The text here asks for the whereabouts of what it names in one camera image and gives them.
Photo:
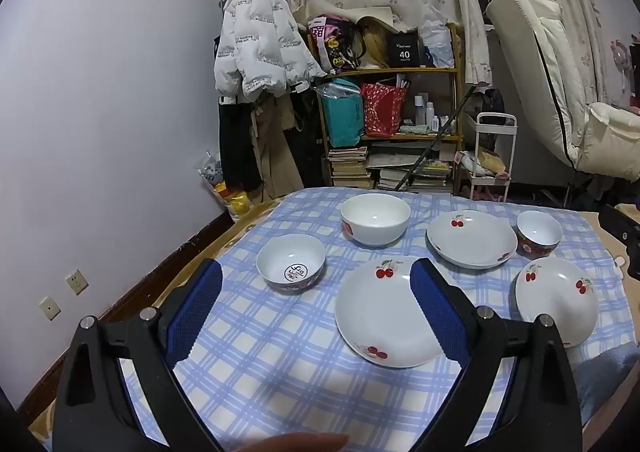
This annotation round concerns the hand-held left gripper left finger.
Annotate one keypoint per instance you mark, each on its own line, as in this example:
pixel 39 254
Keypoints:
pixel 195 312

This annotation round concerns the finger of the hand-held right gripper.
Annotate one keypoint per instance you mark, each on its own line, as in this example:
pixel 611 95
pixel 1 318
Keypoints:
pixel 620 224
pixel 634 259

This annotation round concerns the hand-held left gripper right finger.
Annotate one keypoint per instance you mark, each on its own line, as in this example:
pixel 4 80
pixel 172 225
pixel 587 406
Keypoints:
pixel 440 312

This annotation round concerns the white cherry print plate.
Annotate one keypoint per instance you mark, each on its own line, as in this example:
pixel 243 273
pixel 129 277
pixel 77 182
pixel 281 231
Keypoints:
pixel 472 239
pixel 380 317
pixel 555 302

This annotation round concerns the small red patterned bowl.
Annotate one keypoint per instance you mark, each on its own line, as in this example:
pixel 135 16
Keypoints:
pixel 539 234

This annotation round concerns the white bowl with red stamp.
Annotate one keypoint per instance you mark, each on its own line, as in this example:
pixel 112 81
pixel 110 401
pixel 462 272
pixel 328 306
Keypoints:
pixel 290 264

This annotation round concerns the large white bowl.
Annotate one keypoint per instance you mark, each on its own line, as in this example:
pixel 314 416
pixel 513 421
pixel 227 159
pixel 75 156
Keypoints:
pixel 375 219

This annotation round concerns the person's left hand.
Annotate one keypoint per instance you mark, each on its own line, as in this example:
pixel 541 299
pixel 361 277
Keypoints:
pixel 300 444

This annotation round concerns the black metal stand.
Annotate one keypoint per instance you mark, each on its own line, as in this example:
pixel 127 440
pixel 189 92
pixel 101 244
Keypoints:
pixel 565 187

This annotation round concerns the blue plaid cloth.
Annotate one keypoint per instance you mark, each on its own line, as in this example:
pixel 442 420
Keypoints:
pixel 280 347

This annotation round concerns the plastic bag with yellow items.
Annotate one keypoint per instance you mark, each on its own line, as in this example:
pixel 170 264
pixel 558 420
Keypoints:
pixel 230 192

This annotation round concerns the white trolley cart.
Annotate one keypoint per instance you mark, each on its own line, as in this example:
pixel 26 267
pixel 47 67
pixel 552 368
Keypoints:
pixel 510 147

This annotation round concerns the stack of magazines and books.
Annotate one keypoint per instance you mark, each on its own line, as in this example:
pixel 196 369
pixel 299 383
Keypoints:
pixel 425 177

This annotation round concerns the pink small fan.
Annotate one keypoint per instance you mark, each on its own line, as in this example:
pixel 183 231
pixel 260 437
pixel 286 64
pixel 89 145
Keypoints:
pixel 625 59

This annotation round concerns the cream recliner chair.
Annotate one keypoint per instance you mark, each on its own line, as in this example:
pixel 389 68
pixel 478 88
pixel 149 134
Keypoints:
pixel 555 72

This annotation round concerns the stack of old books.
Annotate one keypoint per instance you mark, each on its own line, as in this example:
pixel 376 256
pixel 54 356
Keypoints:
pixel 350 169

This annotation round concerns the black hanging trousers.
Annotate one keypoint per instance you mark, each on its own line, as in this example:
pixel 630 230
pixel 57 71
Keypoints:
pixel 237 147

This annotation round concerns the black backpack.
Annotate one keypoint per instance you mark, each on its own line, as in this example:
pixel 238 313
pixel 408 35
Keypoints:
pixel 492 104

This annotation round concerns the dark thin pole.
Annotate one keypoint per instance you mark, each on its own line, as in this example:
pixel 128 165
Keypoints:
pixel 440 132

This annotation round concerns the beige hanging coat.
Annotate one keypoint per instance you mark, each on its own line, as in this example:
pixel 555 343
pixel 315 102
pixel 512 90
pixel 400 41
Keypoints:
pixel 277 152

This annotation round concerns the group of white bottles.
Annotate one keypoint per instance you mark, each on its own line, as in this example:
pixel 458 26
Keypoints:
pixel 427 114

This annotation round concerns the wooden shelf rack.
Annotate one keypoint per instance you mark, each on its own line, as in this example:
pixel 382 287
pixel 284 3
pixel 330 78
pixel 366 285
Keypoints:
pixel 455 107

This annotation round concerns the black hanging garment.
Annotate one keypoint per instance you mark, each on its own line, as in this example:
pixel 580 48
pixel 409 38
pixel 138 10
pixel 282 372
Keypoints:
pixel 307 142

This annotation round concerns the red patterned bag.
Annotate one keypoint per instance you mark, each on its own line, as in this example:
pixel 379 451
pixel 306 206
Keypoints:
pixel 382 112

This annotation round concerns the teal bag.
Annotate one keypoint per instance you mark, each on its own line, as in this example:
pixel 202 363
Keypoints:
pixel 342 117

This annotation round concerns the pale plastic bag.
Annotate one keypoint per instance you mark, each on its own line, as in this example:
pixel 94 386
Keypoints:
pixel 435 39

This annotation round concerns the black box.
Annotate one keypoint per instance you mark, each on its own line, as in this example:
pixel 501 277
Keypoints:
pixel 404 52

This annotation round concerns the pink and black printed bag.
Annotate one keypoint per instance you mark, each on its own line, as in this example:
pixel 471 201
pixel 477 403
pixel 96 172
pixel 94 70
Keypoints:
pixel 332 44

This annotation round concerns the white printed puffer jacket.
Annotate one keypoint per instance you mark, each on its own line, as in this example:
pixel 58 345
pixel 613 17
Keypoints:
pixel 265 32

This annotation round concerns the wall socket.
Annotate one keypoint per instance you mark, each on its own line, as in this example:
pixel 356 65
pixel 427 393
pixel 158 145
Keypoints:
pixel 50 308
pixel 77 282

